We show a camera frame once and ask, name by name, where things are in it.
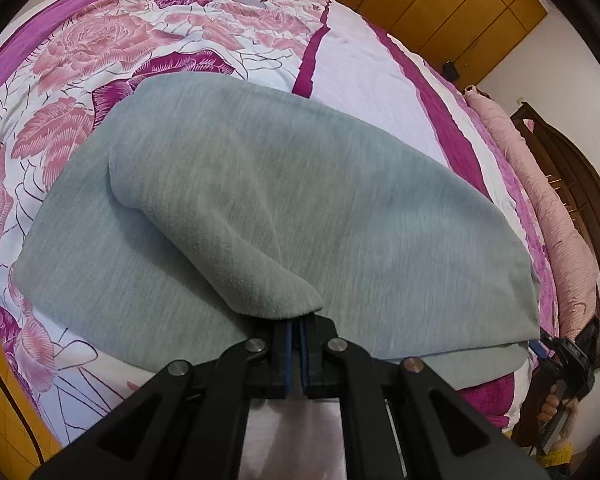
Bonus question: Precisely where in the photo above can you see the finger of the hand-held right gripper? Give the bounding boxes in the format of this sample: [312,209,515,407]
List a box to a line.
[530,329,557,362]

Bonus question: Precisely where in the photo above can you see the person's right hand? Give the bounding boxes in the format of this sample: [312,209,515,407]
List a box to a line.
[539,391,563,429]

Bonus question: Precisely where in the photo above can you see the magenta white striped towel blanket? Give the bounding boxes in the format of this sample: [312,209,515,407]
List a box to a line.
[292,0,496,201]

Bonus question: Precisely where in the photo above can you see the dark wooden headboard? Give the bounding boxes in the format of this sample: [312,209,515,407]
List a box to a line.
[510,101,600,373]

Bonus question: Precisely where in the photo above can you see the grey pants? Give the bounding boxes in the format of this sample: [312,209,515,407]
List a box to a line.
[11,72,542,392]

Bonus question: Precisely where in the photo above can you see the pink quilt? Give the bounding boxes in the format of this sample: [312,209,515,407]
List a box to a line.
[462,85,600,345]

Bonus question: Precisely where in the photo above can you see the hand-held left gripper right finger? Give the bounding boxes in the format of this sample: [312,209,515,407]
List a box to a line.
[300,314,552,480]

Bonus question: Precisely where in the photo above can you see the wooden wardrobe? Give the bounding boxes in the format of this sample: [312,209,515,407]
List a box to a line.
[245,0,548,88]

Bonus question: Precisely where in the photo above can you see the floral bed cover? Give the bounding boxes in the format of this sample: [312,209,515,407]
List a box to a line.
[0,0,561,448]

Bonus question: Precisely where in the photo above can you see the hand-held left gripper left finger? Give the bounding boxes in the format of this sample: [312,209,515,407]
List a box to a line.
[30,320,296,480]

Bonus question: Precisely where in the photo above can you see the person's right forearm yellow sleeve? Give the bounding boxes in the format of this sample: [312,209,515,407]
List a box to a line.
[534,440,577,475]

